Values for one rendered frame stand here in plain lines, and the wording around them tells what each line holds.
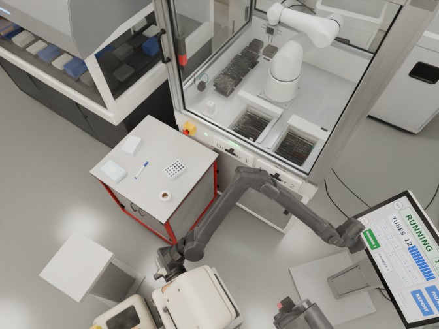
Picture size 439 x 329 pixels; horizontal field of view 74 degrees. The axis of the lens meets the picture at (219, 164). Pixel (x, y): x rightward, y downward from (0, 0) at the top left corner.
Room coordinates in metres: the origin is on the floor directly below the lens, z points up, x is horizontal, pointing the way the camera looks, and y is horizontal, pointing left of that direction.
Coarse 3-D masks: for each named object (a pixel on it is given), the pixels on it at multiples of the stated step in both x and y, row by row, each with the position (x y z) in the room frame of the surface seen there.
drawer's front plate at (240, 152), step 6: (216, 138) 1.06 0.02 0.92; (222, 138) 1.05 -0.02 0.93; (216, 144) 1.06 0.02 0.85; (222, 144) 1.03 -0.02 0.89; (228, 144) 1.01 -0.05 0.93; (222, 150) 1.03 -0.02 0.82; (240, 150) 0.97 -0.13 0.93; (234, 156) 0.98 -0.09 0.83; (240, 156) 0.96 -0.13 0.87; (246, 156) 0.94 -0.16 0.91; (252, 156) 0.92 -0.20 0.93; (252, 162) 0.91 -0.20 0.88
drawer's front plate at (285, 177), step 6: (258, 162) 0.89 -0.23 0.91; (264, 162) 0.88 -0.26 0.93; (264, 168) 0.87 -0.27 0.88; (270, 168) 0.85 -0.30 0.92; (276, 168) 0.84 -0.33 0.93; (282, 174) 0.80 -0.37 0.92; (288, 174) 0.80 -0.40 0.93; (288, 180) 0.78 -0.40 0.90; (294, 180) 0.76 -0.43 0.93; (288, 186) 0.77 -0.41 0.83; (294, 186) 0.75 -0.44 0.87; (300, 186) 0.74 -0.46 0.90
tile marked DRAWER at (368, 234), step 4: (364, 232) 0.44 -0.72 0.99; (368, 232) 0.43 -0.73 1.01; (372, 232) 0.43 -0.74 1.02; (364, 236) 0.42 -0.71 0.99; (368, 236) 0.42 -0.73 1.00; (372, 236) 0.41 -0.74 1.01; (368, 240) 0.40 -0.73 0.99; (372, 240) 0.40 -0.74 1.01; (376, 240) 0.39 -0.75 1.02; (368, 244) 0.38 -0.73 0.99; (372, 244) 0.38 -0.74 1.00; (376, 244) 0.38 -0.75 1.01; (372, 248) 0.36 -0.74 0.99; (376, 248) 0.36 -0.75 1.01
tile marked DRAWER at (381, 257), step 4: (380, 252) 0.34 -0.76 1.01; (376, 256) 0.33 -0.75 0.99; (380, 256) 0.32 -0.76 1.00; (384, 256) 0.32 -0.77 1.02; (380, 260) 0.30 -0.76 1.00; (384, 260) 0.30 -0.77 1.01; (388, 260) 0.30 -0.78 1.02; (380, 264) 0.29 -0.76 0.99; (384, 264) 0.28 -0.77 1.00; (388, 264) 0.28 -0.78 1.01; (384, 268) 0.27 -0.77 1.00; (388, 268) 0.27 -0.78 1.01; (392, 268) 0.26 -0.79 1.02; (384, 272) 0.25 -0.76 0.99
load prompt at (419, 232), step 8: (408, 208) 0.50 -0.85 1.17; (408, 216) 0.46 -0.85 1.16; (408, 224) 0.43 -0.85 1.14; (416, 224) 0.42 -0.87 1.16; (416, 232) 0.39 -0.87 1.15; (424, 232) 0.38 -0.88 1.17; (416, 240) 0.36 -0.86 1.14; (424, 240) 0.35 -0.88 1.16; (424, 248) 0.32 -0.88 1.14; (432, 248) 0.32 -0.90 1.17; (432, 256) 0.29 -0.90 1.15; (432, 264) 0.26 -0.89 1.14
